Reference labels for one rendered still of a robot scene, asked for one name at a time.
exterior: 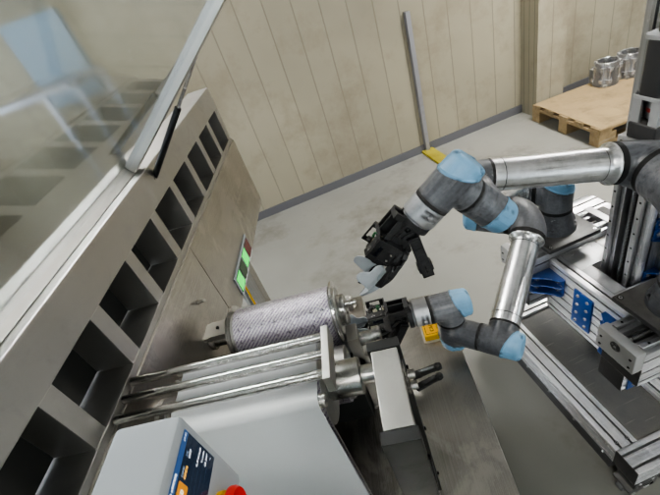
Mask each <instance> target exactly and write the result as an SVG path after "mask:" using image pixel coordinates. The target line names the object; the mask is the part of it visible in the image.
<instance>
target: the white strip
mask: <svg viewBox="0 0 660 495"><path fill-rule="evenodd" d="M326 407H328V399H327V395H326V393H320V394H317V388H316V389H311V390H307V391H302V392H298V393H294V394H290V395H285V396H280V397H276V398H271V399H267V400H262V401H258V402H253V403H249V404H244V405H239V406H235V407H230V408H226V409H222V410H218V411H213V412H205V413H200V414H196V415H191V416H187V417H182V419H183V420H184V421H185V422H186V423H187V424H188V425H189V426H190V427H191V428H192V429H193V430H194V431H195V432H196V433H197V434H198V435H199V436H200V437H201V438H202V439H203V440H204V441H205V442H206V443H207V444H208V445H209V446H210V447H211V448H212V449H213V450H214V451H215V452H216V453H217V454H218V455H219V456H220V457H221V458H222V459H223V460H224V461H225V462H226V463H227V464H228V465H229V466H230V467H231V468H232V469H233V470H234V471H235V472H236V473H237V474H238V475H239V479H240V482H239V485H240V486H242V487H243V489H244V490H245V492H246V494H247V495H369V493H368V492H367V490H366V488H365V486H364V485H363V483H362V481H361V479H360V478H359V476H358V473H357V472H356V470H355V468H354V466H353V465H352V463H351V461H350V459H349V458H348V456H347V454H346V452H345V451H344V449H343V447H342V445H341V444H340V442H339V440H338V438H337V437H336V435H335V433H334V431H333V430H332V428H331V426H330V424H329V423H328V421H327V419H326V417H325V416H324V414H323V412H322V410H321V409H322V408H326Z"/></svg>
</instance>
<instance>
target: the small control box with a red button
mask: <svg viewBox="0 0 660 495"><path fill-rule="evenodd" d="M239 482H240V479H239V475H238V474H237V473H236V472H235V471H234V470H233V469H232V468H231V467H230V466H229V465H228V464H227V463H226V462H225V461H224V460H223V459H222V458H221V457H220V456H219V455H218V454H217V453H216V452H215V451H214V450H213V449H212V448H211V447H210V446H209V445H208V444H207V443H206V442H205V441H204V440H203V439H202V438H201V437H200V436H199V435H198V434H197V433H196V432H195V431H194V430H193V429H192V428H191V427H190V426H189V425H188V424H187V423H186V422H185V421H184V420H183V419H182V418H181V417H178V416H174V417H170V418H165V419H161V420H157V421H152V422H149V423H144V424H140V425H136V426H131V427H127V428H122V429H120V430H118V431H117V432H116V434H115V436H114V439H113V441H112V444H111V446H110V449H109V451H108V454H107V457H106V459H105V462H104V464H103V467H102V469H101V472H100V474H99V476H98V478H97V481H96V484H95V486H94V489H93V491H92V494H91V495H247V494H246V492H245V490H244V488H243V487H242V486H240V485H239Z"/></svg>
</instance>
